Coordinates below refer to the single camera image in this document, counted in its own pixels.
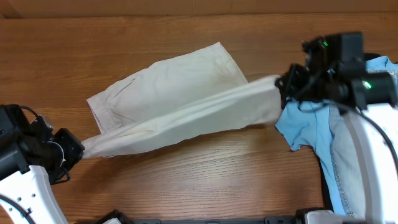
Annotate light blue denim jeans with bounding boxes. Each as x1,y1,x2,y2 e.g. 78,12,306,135
328,69,398,218

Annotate light blue shirt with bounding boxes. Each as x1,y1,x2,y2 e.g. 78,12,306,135
275,55,398,216

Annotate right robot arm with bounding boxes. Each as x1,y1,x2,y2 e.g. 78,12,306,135
275,32,397,223

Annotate beige shorts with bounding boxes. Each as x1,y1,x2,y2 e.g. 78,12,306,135
83,43,281,158

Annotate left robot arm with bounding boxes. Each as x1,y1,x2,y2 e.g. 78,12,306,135
1,105,85,223

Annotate black garment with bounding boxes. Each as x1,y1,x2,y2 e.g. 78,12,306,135
364,52,381,61

